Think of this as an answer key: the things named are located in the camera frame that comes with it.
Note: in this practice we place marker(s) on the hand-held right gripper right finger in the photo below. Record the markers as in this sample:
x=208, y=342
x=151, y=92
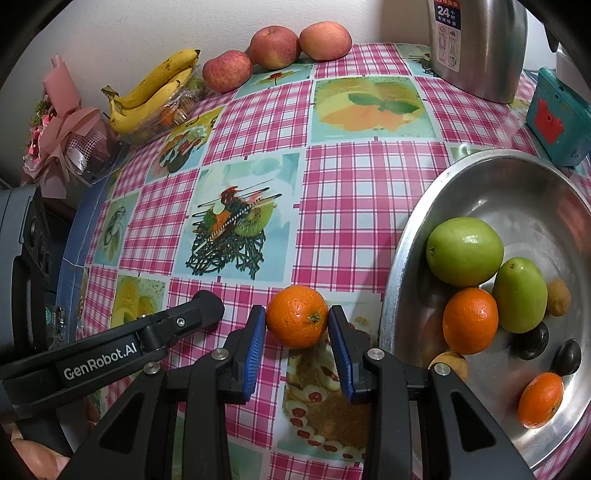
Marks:
x=340, y=355

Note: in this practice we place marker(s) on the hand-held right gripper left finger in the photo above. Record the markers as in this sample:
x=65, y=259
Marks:
x=254, y=355

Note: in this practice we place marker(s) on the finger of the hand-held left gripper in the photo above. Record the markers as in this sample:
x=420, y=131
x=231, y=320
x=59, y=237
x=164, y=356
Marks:
x=184, y=318

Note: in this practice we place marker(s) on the brown kiwi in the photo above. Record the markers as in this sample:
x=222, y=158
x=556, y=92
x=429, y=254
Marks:
x=558, y=297
x=455, y=357

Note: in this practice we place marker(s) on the orange with stick stem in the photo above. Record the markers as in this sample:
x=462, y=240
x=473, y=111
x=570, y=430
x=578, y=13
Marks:
x=470, y=320

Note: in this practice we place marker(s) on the dark purple plum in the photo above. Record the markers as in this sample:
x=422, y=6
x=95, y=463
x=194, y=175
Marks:
x=531, y=341
x=568, y=357

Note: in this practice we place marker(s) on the stainless steel plate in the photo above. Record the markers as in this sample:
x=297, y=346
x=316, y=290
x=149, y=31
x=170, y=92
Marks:
x=508, y=203

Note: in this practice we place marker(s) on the person's left hand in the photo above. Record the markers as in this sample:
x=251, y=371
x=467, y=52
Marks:
x=39, y=461

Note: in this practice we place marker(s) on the pink flower bouquet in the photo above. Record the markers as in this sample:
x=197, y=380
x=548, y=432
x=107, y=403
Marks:
x=60, y=134

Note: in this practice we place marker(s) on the pink plaid printed tablecloth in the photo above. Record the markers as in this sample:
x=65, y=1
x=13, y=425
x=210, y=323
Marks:
x=351, y=184

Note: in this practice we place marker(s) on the small tangerine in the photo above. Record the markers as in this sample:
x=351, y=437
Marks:
x=166, y=117

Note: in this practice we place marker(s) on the yellow banana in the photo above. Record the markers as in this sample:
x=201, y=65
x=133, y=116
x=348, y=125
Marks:
x=159, y=76
x=138, y=113

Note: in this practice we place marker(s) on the clear plastic fruit container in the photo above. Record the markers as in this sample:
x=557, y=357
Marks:
x=187, y=108

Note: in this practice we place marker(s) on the red apple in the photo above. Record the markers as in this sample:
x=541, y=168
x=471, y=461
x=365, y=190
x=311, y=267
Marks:
x=274, y=47
x=227, y=70
x=324, y=40

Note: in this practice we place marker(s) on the teal box with red mark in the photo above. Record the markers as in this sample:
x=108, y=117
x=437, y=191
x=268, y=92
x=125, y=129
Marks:
x=556, y=120

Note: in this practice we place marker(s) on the stainless steel thermos jug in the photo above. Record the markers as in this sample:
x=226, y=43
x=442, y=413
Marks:
x=480, y=46

